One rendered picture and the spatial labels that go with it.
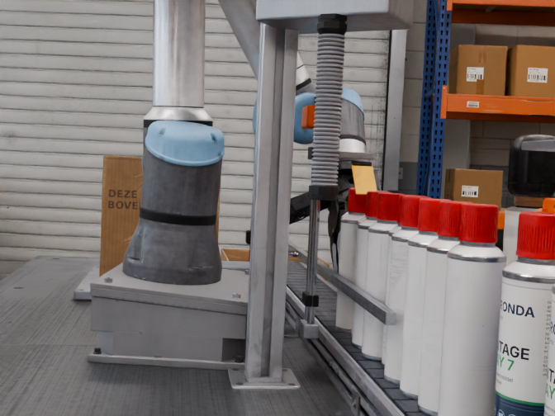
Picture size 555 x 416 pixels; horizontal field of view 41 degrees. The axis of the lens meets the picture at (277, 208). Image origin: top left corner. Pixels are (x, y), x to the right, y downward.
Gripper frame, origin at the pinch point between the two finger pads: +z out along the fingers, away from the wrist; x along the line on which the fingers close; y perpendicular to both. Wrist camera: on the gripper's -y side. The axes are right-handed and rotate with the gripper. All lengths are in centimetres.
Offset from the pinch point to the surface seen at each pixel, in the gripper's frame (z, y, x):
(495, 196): -168, 170, 278
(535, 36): -299, 223, 280
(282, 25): -19.6, -14.3, -36.3
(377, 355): 17.3, -1.3, -20.7
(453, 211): 10.9, -0.5, -47.1
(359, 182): -6.4, -1.8, -21.0
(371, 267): 7.5, -2.4, -25.0
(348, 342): 13.3, -2.8, -12.1
